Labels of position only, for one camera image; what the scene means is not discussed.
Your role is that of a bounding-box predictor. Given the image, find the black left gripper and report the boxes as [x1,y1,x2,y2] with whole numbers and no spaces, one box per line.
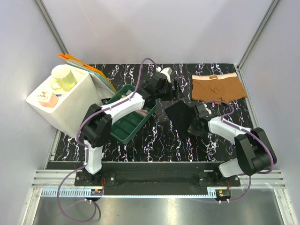
[155,79,184,102]

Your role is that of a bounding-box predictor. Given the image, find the black underwear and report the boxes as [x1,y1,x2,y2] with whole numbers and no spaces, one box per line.
[165,100,193,139]

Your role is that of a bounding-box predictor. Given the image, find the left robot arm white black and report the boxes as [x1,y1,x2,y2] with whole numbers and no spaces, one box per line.
[76,67,184,186]

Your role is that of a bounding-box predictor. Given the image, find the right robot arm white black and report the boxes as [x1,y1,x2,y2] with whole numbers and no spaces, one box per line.
[187,104,277,186]

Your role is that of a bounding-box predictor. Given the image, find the pink rolled sock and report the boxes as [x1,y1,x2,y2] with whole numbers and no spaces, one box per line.
[136,109,149,117]

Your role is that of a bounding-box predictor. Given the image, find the brown boxer briefs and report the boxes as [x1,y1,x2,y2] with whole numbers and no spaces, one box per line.
[192,73,247,104]

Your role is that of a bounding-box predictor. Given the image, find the green divided organizer tray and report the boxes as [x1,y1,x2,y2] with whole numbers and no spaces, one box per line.
[105,84,157,144]

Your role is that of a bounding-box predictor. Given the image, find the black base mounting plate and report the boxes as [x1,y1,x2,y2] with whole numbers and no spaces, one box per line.
[44,161,270,196]

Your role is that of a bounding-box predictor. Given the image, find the orange and teal folders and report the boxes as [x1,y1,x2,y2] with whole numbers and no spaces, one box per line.
[58,53,117,93]

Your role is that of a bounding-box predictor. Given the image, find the yellow green cup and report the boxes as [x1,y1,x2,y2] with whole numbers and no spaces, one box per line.
[50,65,77,91]

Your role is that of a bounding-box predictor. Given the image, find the white storage bin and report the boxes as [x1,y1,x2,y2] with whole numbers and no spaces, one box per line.
[26,64,101,138]

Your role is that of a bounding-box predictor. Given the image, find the pink box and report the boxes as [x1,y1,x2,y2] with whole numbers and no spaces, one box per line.
[38,91,59,108]

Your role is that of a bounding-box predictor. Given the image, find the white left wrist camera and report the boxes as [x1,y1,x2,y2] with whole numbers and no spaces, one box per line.
[156,67,172,83]

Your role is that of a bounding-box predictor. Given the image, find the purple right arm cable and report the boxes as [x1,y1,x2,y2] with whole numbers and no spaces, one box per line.
[202,100,276,203]

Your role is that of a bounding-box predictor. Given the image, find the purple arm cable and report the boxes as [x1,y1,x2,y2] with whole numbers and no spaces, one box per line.
[56,58,160,222]
[202,100,276,203]

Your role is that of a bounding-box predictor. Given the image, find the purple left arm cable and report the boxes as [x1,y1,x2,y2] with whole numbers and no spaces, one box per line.
[56,58,160,222]

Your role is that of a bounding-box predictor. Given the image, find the aluminium front rail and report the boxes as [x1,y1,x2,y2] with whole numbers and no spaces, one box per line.
[31,170,285,198]

